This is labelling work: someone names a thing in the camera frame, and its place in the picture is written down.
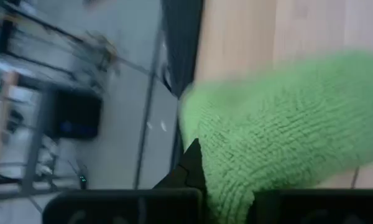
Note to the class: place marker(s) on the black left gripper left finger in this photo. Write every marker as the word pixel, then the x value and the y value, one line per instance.
pixel 127 208

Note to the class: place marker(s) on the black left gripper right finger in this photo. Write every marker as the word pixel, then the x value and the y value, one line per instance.
pixel 314 208

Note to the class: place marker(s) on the green microfiber towel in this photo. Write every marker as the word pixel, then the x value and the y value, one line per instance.
pixel 283 124

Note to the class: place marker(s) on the small device green light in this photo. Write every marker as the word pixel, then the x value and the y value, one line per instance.
pixel 82 180

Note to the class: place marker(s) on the black box blue light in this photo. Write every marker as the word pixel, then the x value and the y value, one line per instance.
pixel 77 113

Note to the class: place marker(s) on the grey metal workbench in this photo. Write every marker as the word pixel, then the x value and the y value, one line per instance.
pixel 34 140

